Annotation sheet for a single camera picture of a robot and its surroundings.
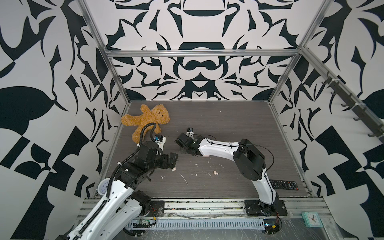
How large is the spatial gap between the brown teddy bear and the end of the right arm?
0.33 meters

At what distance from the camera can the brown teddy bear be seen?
95cm

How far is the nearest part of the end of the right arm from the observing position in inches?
26.5
